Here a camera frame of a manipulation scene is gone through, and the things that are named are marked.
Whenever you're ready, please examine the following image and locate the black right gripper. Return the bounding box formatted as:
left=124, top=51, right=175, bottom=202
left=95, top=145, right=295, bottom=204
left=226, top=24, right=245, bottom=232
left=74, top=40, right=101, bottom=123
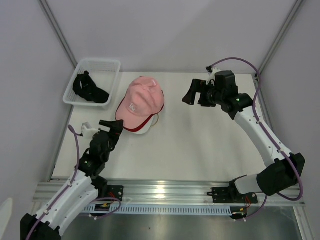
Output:
left=182, top=79, right=224, bottom=108

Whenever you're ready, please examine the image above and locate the white NY cap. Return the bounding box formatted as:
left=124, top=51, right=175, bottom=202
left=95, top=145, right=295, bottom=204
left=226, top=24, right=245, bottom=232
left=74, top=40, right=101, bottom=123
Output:
left=133, top=116, right=154, bottom=135

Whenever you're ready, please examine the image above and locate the red cap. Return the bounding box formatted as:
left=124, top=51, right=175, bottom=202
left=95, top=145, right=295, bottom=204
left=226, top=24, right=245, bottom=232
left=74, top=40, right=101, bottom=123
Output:
left=115, top=104, right=165, bottom=133

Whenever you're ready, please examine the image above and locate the pink cap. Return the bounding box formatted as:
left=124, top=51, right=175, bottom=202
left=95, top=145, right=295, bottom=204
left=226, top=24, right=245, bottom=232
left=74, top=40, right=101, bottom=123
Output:
left=115, top=76, right=166, bottom=130

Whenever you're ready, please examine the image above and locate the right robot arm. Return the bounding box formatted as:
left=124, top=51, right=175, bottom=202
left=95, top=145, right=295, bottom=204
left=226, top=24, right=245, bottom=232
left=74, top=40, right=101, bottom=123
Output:
left=182, top=70, right=305, bottom=202

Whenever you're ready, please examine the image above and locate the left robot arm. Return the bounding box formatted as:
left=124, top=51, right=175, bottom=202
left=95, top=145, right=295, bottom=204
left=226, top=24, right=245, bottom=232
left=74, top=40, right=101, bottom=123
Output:
left=20, top=120, right=124, bottom=240

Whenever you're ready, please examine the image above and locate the white perforated plastic basket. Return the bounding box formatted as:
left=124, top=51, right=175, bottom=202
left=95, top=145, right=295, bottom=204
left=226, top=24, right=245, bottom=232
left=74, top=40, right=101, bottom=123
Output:
left=62, top=57, right=121, bottom=109

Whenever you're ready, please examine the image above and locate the black cap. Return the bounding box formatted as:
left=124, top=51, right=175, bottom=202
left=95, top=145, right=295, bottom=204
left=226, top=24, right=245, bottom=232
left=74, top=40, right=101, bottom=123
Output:
left=72, top=71, right=110, bottom=104

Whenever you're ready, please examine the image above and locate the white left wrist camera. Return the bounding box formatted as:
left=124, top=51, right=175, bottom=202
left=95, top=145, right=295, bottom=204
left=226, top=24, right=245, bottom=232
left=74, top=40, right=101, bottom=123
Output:
left=80, top=122, right=99, bottom=139

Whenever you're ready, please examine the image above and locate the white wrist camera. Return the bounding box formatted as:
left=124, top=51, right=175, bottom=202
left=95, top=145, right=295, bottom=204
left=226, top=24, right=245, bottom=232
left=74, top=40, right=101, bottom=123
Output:
left=206, top=66, right=221, bottom=84
left=80, top=122, right=99, bottom=139

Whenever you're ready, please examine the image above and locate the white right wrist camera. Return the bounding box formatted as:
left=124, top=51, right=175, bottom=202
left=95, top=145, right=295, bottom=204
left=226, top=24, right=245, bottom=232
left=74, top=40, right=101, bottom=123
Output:
left=206, top=66, right=221, bottom=84

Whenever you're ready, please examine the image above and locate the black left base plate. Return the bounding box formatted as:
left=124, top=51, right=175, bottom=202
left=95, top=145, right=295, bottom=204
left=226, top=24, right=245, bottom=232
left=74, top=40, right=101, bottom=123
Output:
left=98, top=185, right=124, bottom=201

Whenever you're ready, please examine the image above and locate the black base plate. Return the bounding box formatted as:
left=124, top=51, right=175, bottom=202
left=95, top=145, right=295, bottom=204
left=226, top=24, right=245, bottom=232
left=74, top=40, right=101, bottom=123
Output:
left=206, top=187, right=258, bottom=204
left=98, top=185, right=124, bottom=201

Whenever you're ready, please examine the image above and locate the aluminium mounting rail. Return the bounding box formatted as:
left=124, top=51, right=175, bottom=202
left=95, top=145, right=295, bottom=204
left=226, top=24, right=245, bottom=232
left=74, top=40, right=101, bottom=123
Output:
left=32, top=178, right=306, bottom=207

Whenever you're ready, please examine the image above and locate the white slotted cable duct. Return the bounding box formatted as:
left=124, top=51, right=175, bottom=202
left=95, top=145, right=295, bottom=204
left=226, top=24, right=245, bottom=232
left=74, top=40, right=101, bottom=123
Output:
left=82, top=203, right=232, bottom=217

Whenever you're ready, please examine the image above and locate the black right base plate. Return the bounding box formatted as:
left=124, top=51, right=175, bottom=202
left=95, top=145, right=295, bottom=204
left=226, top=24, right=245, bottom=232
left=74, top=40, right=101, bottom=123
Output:
left=206, top=187, right=258, bottom=204

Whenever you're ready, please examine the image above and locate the left aluminium frame post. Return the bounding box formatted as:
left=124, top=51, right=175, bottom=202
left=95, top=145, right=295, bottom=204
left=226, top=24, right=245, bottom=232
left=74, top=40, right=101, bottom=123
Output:
left=37, top=0, right=78, bottom=69

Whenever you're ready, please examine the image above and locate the aluminium frame post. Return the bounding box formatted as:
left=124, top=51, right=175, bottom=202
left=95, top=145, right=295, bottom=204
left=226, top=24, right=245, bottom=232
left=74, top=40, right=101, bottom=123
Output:
left=258, top=0, right=306, bottom=74
left=37, top=0, right=78, bottom=69

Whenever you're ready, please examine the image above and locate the right aluminium frame post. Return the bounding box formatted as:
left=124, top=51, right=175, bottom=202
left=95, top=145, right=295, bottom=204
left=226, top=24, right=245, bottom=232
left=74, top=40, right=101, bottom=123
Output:
left=258, top=0, right=306, bottom=74

